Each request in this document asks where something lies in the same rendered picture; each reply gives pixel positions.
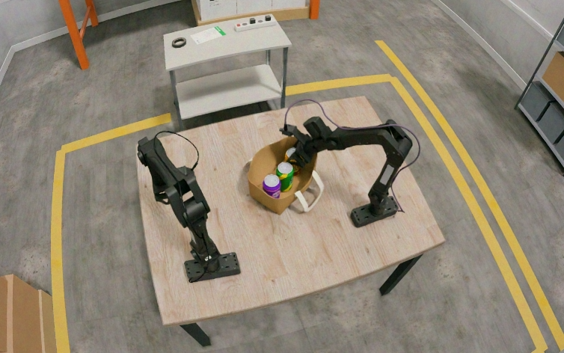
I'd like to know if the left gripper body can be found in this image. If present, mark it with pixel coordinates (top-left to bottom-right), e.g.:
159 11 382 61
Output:
151 165 194 200

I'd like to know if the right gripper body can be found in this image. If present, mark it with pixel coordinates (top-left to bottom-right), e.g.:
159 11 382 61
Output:
284 123 321 164

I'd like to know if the tan bag with white handle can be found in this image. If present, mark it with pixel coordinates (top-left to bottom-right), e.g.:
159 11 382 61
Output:
244 136 324 215

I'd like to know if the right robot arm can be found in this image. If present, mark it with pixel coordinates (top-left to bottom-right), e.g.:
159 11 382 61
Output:
303 116 413 224

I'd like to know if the purple drink can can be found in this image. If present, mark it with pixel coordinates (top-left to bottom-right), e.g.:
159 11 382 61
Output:
263 174 281 199

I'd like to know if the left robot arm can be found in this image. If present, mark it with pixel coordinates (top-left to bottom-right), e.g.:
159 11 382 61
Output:
137 137 240 278

